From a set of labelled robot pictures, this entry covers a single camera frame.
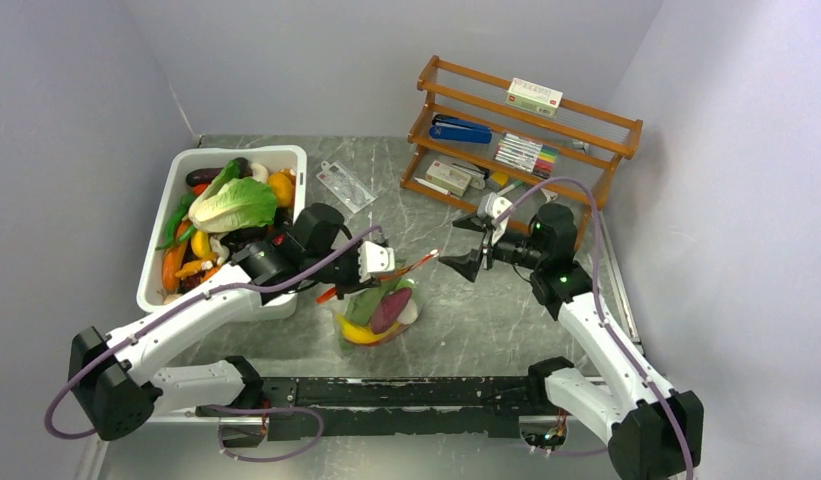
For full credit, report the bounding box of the green chili pepper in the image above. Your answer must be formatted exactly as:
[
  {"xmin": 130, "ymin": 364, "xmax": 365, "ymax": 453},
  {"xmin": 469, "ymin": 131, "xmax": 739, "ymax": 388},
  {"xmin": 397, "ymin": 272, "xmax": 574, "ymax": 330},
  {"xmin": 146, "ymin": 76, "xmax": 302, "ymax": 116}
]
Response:
[{"xmin": 155, "ymin": 192, "xmax": 197, "ymax": 251}]

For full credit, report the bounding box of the wooden desk shelf rack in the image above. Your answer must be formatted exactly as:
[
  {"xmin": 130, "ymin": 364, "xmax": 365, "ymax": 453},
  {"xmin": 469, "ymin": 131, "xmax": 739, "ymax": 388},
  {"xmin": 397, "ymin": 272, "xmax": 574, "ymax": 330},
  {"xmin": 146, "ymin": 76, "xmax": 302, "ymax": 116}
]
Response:
[{"xmin": 400, "ymin": 55, "xmax": 644, "ymax": 236}]

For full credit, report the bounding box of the green romaine lettuce leaf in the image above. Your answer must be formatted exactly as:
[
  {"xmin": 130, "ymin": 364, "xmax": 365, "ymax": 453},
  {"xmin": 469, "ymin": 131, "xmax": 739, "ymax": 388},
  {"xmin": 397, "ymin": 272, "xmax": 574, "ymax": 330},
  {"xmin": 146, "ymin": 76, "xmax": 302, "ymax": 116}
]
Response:
[{"xmin": 345, "ymin": 278, "xmax": 400, "ymax": 326}]

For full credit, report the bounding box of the yellow banana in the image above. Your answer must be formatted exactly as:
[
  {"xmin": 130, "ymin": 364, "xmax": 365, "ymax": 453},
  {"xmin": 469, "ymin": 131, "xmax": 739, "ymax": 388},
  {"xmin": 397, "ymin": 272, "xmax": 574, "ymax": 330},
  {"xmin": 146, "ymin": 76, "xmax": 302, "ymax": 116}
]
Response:
[{"xmin": 335, "ymin": 314, "xmax": 405, "ymax": 346}]

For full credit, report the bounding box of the white correction tape dispenser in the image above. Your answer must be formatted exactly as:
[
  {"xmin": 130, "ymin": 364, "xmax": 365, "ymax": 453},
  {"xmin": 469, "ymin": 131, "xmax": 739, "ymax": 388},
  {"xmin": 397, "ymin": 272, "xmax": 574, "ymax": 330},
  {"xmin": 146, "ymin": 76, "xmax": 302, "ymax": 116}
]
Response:
[{"xmin": 451, "ymin": 161, "xmax": 487, "ymax": 190}]

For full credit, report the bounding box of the white green box shelf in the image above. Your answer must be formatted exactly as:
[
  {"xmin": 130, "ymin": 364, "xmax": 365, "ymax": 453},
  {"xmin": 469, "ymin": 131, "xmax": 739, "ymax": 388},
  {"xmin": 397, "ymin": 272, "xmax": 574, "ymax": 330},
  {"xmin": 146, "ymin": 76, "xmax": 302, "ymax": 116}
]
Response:
[
  {"xmin": 425, "ymin": 161, "xmax": 472, "ymax": 197},
  {"xmin": 505, "ymin": 78, "xmax": 563, "ymax": 118}
]

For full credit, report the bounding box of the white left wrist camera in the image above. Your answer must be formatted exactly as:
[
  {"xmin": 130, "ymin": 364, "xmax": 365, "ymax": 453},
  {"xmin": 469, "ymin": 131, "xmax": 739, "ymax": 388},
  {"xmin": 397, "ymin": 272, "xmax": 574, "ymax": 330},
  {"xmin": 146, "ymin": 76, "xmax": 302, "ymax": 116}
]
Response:
[{"xmin": 358, "ymin": 241, "xmax": 396, "ymax": 282}]

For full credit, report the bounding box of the white marker pen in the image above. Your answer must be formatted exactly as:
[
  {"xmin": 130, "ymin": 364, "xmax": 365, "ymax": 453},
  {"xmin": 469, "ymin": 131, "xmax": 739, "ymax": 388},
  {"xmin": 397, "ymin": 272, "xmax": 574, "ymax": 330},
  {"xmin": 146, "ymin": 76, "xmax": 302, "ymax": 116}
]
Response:
[{"xmin": 414, "ymin": 177, "xmax": 452, "ymax": 196}]

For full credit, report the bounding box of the white mushroom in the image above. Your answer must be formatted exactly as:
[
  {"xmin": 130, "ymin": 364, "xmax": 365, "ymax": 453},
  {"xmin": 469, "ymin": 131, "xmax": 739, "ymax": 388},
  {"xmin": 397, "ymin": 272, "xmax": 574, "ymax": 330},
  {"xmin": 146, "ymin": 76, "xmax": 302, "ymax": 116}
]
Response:
[{"xmin": 396, "ymin": 299, "xmax": 419, "ymax": 326}]

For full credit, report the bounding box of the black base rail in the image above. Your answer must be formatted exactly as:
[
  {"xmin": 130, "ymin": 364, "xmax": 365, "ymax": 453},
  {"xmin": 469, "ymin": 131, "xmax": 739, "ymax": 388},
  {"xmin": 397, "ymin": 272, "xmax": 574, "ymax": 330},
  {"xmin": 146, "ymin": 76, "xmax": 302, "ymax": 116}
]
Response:
[{"xmin": 197, "ymin": 374, "xmax": 590, "ymax": 442}]

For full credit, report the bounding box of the green capped marker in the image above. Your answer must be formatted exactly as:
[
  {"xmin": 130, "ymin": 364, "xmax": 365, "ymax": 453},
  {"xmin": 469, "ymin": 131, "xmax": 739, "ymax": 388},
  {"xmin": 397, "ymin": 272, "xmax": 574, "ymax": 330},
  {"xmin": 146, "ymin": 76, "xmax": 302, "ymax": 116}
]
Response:
[{"xmin": 498, "ymin": 180, "xmax": 523, "ymax": 196}]

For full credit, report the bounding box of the yellow sticky note block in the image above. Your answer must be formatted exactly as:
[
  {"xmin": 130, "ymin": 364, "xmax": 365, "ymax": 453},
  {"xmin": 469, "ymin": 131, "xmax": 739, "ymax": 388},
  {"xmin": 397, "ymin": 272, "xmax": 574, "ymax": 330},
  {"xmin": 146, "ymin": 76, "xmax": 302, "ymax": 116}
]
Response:
[{"xmin": 486, "ymin": 172, "xmax": 509, "ymax": 191}]

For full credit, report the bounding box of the orange carrot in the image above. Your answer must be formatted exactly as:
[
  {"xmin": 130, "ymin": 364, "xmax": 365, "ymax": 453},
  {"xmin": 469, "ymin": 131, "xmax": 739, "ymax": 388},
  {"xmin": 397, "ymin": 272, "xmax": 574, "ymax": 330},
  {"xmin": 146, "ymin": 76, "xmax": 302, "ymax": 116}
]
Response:
[{"xmin": 161, "ymin": 221, "xmax": 191, "ymax": 293}]

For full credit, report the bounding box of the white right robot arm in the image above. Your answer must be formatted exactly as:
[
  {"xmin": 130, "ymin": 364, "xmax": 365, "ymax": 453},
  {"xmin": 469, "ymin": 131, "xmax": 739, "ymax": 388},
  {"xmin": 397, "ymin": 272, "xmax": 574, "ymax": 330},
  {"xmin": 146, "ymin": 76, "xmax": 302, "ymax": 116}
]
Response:
[{"xmin": 439, "ymin": 199, "xmax": 704, "ymax": 479}]

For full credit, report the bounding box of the clear zip top bag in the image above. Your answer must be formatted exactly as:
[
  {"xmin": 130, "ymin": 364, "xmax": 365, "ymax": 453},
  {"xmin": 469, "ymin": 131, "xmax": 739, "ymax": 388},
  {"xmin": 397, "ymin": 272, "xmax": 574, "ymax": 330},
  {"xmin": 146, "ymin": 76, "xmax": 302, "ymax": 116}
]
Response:
[{"xmin": 316, "ymin": 248, "xmax": 441, "ymax": 347}]

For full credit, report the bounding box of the white green box lower shelf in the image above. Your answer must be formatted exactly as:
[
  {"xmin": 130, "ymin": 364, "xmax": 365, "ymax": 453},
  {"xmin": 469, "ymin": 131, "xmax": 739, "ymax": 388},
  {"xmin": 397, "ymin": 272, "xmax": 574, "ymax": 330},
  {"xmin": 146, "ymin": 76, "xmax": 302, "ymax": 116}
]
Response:
[{"xmin": 425, "ymin": 161, "xmax": 472, "ymax": 197}]

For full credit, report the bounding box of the orange bell pepper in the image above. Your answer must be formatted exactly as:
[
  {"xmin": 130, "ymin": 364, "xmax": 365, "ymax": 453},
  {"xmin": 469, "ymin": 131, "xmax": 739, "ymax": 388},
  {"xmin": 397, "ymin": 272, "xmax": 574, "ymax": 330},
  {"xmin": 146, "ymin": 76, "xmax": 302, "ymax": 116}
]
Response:
[{"xmin": 267, "ymin": 172, "xmax": 295, "ymax": 208}]

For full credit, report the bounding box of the blue stapler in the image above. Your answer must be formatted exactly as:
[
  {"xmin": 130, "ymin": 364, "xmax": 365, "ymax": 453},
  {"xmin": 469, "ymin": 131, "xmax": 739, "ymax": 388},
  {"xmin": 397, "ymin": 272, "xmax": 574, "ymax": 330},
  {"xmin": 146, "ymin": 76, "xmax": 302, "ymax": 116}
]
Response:
[{"xmin": 428, "ymin": 114, "xmax": 492, "ymax": 145}]

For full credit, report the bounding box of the white plastic bin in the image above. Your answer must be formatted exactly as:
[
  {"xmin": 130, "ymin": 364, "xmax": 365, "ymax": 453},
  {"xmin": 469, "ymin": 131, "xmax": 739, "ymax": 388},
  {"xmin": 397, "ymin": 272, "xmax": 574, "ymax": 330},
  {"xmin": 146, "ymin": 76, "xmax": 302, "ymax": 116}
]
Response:
[{"xmin": 135, "ymin": 145, "xmax": 308, "ymax": 314}]

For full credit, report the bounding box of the coloured marker set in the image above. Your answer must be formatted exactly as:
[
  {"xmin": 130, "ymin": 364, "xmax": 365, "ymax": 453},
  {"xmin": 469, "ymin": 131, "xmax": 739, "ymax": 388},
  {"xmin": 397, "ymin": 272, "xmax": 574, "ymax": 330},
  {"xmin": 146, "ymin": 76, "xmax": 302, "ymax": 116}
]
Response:
[{"xmin": 494, "ymin": 133, "xmax": 560, "ymax": 179}]

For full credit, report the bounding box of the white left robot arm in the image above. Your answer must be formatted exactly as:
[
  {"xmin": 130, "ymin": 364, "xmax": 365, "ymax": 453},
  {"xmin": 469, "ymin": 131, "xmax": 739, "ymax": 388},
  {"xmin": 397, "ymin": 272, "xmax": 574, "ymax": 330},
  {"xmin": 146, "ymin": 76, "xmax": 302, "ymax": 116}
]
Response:
[{"xmin": 61, "ymin": 203, "xmax": 396, "ymax": 441}]

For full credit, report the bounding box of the white green box top shelf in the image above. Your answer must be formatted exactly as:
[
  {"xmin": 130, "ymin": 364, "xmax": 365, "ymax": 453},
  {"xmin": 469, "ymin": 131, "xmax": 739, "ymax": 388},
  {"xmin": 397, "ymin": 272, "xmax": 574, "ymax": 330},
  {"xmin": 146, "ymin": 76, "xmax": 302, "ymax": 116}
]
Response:
[{"xmin": 505, "ymin": 78, "xmax": 563, "ymax": 118}]

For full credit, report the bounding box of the purple sweet potato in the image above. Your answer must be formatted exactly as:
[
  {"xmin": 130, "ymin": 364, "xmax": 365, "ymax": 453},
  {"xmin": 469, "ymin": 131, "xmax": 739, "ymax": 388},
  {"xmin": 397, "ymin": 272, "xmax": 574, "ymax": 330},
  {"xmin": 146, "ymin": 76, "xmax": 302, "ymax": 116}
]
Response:
[{"xmin": 369, "ymin": 287, "xmax": 414, "ymax": 334}]

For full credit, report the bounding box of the packaged protractor ruler set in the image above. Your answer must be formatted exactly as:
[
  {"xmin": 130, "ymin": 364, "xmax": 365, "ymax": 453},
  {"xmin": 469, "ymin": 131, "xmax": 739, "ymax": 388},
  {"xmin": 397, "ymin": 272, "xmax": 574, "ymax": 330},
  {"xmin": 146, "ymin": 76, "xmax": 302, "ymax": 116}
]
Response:
[{"xmin": 317, "ymin": 161, "xmax": 377, "ymax": 213}]

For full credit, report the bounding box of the green white cabbage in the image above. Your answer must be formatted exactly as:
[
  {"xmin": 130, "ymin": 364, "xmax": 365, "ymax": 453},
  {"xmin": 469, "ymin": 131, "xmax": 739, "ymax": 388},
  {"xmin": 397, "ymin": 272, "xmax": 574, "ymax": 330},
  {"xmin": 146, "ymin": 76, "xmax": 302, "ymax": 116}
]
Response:
[{"xmin": 187, "ymin": 157, "xmax": 278, "ymax": 233}]

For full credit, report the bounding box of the dark eggplant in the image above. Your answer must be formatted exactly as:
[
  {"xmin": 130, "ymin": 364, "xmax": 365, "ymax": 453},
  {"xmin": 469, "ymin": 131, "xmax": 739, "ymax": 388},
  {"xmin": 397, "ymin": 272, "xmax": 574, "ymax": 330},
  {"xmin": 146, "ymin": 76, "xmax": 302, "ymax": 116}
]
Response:
[{"xmin": 185, "ymin": 157, "xmax": 252, "ymax": 187}]

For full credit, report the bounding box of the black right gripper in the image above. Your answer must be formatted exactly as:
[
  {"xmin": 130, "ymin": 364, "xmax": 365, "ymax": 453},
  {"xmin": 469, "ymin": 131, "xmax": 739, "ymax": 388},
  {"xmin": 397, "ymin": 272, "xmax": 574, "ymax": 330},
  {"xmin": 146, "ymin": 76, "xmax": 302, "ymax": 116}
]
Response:
[{"xmin": 438, "ymin": 210, "xmax": 546, "ymax": 281}]

